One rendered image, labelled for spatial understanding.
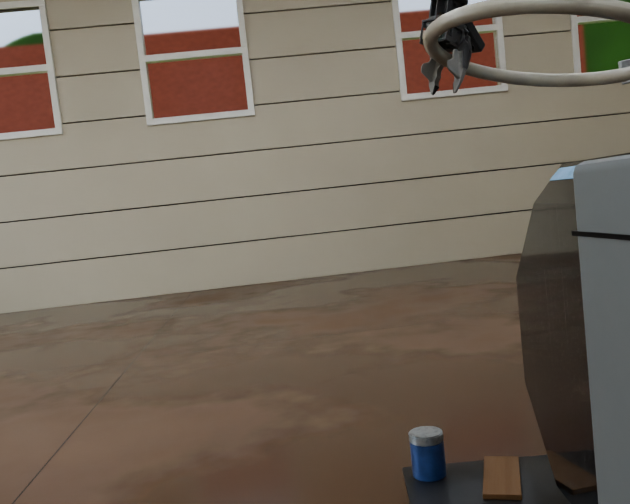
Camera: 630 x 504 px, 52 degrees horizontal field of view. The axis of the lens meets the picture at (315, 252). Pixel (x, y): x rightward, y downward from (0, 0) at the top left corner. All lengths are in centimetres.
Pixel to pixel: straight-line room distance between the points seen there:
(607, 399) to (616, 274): 11
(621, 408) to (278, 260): 687
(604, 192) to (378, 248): 695
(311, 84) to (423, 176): 164
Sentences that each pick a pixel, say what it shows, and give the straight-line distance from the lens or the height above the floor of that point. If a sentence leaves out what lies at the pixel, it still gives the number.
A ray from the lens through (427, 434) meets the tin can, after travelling 196.
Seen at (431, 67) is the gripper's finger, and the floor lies 111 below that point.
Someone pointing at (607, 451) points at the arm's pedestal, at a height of 61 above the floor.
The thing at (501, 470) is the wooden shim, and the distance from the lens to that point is 201.
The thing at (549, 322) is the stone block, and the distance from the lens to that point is 162.
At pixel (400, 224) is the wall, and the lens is 756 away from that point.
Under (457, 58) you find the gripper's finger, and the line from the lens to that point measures 151.
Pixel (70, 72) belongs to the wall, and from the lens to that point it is 777.
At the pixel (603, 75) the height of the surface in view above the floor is 105.
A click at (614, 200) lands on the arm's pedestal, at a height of 82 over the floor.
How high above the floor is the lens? 84
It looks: 4 degrees down
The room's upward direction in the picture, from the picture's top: 6 degrees counter-clockwise
